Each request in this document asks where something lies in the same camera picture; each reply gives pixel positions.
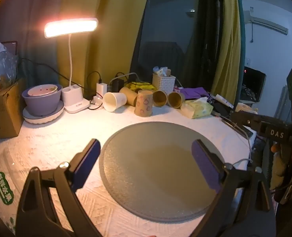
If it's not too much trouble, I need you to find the white paper cup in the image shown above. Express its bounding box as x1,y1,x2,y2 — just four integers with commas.
103,92,128,112

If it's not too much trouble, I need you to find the dark tablet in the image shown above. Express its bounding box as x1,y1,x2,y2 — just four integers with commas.
0,41,18,56

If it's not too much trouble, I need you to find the black cable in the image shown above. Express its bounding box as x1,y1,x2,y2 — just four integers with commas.
18,58,92,99

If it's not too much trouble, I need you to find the white power strip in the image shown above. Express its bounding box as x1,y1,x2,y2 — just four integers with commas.
90,94,105,109

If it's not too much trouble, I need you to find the green tissue packet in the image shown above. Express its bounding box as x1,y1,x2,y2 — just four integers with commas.
184,97,214,119

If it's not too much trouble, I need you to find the person's right hand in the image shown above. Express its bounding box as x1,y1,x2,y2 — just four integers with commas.
270,143,292,167

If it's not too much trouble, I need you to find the purple bowl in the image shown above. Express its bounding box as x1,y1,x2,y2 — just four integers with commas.
22,84,63,118

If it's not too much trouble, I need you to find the round grey mat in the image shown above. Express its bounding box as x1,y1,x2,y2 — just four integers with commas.
99,121,227,224

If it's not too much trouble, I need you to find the white desk lamp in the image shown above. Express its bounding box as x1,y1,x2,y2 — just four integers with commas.
44,17,99,114

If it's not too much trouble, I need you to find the brown paper cup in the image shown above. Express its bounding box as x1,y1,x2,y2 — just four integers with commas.
119,86,139,106
167,92,185,109
152,90,168,108

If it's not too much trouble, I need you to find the patterned paper cup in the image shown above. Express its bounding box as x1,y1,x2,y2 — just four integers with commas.
134,89,153,117

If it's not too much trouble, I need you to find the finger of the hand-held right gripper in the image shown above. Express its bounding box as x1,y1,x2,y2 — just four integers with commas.
229,110,263,132

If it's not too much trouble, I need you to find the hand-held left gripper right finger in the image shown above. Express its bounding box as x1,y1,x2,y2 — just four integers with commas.
190,139,278,237

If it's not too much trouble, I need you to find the white textured tablecloth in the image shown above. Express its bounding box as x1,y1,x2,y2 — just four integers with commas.
0,99,258,237

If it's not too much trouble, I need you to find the yellow bag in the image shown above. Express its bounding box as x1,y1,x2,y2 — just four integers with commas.
124,81,158,92

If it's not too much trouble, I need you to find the pink and white bowl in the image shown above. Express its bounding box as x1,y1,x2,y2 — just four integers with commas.
27,84,58,97

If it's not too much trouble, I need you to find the white charger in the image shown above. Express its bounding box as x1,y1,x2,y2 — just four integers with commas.
97,83,109,97

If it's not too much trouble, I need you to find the cardboard box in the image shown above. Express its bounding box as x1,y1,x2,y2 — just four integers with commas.
0,78,26,140

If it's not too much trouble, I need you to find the green label plastic bag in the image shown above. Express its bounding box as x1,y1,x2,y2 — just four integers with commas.
0,170,16,235

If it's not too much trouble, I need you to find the clear plastic bag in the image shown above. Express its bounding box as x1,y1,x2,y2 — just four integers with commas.
0,33,19,97

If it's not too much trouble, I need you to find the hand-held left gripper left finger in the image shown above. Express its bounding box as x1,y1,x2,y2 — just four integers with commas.
15,138,102,237

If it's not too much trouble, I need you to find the white plate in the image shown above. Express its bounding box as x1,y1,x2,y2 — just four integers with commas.
23,100,65,125

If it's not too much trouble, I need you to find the white air conditioner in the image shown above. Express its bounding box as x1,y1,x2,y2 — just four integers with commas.
243,10,289,36

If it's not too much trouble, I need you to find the black power adapter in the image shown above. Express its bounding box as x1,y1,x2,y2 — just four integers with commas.
111,79,125,93

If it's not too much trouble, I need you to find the white woven basket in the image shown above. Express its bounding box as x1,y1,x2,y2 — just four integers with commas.
152,73,177,94

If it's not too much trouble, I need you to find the white cable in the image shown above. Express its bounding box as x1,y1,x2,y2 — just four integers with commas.
211,112,254,166

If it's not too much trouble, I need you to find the white tube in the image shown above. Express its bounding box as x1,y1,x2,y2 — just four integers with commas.
215,94,234,108

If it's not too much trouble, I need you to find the dark window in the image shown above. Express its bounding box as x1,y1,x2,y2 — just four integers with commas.
131,0,223,92

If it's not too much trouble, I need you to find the purple cloth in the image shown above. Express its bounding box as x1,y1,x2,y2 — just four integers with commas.
179,87,212,101

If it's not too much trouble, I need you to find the yellow curtain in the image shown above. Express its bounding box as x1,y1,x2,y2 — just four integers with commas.
211,0,245,107
57,0,153,98

